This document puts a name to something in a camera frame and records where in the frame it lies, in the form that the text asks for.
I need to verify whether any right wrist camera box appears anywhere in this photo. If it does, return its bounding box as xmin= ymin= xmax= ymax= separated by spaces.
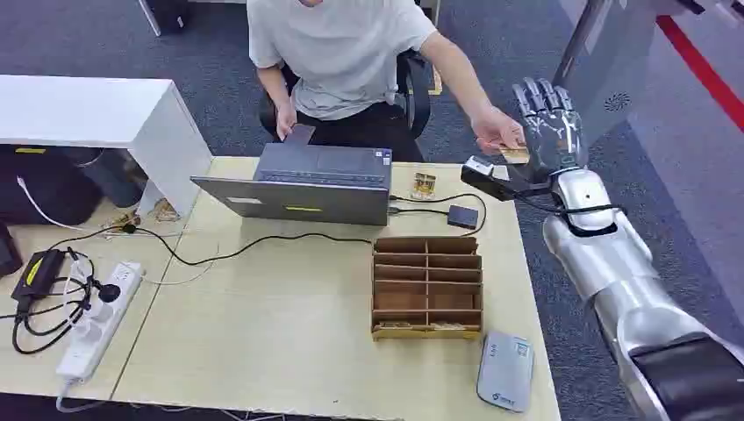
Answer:
xmin=461 ymin=154 xmax=516 ymax=203

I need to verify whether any black office chair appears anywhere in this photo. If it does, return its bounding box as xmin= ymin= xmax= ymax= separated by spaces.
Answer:
xmin=259 ymin=49 xmax=433 ymax=140

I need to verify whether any person's left hand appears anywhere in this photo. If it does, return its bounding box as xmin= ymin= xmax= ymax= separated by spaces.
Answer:
xmin=470 ymin=107 xmax=528 ymax=156

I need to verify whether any person's right hand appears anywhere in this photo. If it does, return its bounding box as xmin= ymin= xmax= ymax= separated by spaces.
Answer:
xmin=275 ymin=102 xmax=298 ymax=142

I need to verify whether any white power strip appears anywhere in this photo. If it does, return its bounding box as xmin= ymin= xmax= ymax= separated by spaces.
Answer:
xmin=55 ymin=261 xmax=144 ymax=383

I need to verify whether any white cable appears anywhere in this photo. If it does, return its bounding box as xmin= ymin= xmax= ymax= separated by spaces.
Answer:
xmin=16 ymin=175 xmax=89 ymax=232

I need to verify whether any gold card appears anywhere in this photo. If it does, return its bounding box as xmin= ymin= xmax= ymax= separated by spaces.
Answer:
xmin=499 ymin=146 xmax=531 ymax=166

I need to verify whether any dark smartphone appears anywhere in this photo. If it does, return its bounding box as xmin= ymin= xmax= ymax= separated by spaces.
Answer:
xmin=284 ymin=123 xmax=317 ymax=146

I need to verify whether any black power adapter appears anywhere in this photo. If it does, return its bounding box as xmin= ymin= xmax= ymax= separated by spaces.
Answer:
xmin=11 ymin=249 xmax=66 ymax=302

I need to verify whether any person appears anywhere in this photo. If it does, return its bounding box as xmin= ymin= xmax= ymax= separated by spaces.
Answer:
xmin=246 ymin=0 xmax=528 ymax=163

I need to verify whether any black hub cable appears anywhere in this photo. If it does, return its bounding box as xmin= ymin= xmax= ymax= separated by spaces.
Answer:
xmin=388 ymin=192 xmax=488 ymax=238

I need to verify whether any black laptop cable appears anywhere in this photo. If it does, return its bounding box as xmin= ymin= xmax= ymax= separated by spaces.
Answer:
xmin=49 ymin=223 xmax=373 ymax=268

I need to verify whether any small black hub box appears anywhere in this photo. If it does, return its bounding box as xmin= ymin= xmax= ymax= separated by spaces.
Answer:
xmin=447 ymin=204 xmax=480 ymax=230

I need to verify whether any person's hand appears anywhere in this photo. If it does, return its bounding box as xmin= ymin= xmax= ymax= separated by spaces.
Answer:
xmin=470 ymin=107 xmax=528 ymax=156
xmin=275 ymin=102 xmax=298 ymax=142

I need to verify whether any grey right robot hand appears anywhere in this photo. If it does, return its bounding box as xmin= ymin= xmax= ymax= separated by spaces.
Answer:
xmin=511 ymin=77 xmax=589 ymax=190

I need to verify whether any grey laptop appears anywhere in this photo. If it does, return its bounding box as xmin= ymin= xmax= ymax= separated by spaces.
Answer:
xmin=190 ymin=142 xmax=393 ymax=227

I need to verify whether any white side table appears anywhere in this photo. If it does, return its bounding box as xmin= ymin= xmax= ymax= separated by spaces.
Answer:
xmin=0 ymin=74 xmax=214 ymax=219

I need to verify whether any wooden card box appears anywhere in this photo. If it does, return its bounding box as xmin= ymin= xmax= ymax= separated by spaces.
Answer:
xmin=370 ymin=235 xmax=484 ymax=342

